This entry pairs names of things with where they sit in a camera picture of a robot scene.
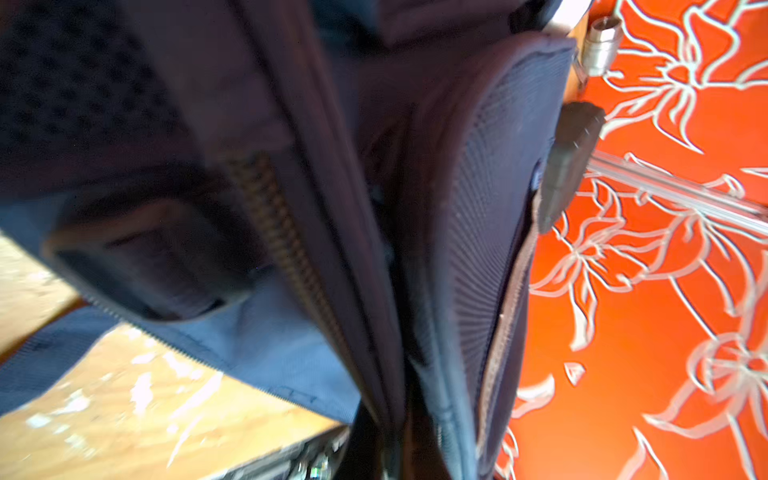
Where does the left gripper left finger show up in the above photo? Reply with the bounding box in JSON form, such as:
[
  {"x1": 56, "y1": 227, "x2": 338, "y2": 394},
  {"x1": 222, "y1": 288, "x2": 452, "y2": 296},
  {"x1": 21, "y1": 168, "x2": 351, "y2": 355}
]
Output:
[{"x1": 332, "y1": 404, "x2": 383, "y2": 480}]

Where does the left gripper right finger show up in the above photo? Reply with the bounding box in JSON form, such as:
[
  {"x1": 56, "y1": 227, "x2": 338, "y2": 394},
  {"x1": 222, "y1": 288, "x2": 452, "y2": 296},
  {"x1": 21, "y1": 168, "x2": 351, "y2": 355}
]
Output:
[{"x1": 400, "y1": 389, "x2": 447, "y2": 480}]

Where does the navy blue student backpack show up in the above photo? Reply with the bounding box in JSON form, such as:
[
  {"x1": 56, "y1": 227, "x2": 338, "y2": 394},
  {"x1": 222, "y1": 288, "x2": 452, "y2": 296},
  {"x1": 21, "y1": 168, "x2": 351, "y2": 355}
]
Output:
[{"x1": 1, "y1": 1, "x2": 577, "y2": 479}]

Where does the small silver metal cylinder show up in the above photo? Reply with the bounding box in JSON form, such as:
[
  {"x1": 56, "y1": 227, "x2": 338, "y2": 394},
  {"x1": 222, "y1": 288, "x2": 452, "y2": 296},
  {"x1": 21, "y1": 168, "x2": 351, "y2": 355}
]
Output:
[{"x1": 581, "y1": 16, "x2": 624, "y2": 77}]

